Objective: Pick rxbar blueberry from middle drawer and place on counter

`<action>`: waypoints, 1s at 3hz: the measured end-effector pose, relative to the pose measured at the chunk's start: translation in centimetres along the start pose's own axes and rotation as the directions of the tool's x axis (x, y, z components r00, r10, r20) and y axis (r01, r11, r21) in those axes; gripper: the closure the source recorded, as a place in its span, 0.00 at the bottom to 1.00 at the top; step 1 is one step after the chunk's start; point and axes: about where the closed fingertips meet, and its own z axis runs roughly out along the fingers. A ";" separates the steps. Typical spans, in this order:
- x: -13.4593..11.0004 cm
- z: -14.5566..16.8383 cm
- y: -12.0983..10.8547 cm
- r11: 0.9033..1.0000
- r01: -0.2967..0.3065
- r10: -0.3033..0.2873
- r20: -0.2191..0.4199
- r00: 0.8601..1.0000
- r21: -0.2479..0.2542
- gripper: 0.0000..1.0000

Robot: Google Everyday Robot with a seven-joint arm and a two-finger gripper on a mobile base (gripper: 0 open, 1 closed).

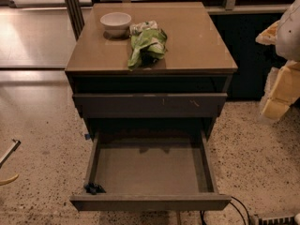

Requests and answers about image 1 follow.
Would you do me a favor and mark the blue tape piece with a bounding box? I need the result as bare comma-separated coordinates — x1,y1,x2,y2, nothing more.
84,133,91,140

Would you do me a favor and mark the metal chair leg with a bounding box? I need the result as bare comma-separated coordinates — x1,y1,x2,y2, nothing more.
0,139,22,187

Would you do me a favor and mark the green crumpled chip bag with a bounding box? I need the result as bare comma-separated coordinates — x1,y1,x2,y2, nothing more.
127,21,168,70

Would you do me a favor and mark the dark blue rxbar wrapper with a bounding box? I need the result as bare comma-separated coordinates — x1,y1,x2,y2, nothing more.
83,183,105,195

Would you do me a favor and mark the black floor cable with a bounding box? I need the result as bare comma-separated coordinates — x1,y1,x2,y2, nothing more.
200,196,251,225

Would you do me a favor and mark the open grey bottom drawer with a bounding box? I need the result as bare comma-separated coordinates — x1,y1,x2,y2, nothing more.
70,133,232,212

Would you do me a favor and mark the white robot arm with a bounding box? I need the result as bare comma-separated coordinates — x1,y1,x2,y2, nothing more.
255,0,300,123

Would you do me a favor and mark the grey middle drawer front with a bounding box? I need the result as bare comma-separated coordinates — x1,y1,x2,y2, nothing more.
73,93,227,118

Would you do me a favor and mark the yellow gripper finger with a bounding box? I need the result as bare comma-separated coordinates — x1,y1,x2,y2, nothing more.
260,61,300,121

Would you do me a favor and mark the white ceramic bowl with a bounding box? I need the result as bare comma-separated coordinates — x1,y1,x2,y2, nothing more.
100,12,131,38

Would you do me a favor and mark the brown drawer cabinet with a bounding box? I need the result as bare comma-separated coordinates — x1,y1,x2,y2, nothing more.
66,2,237,135

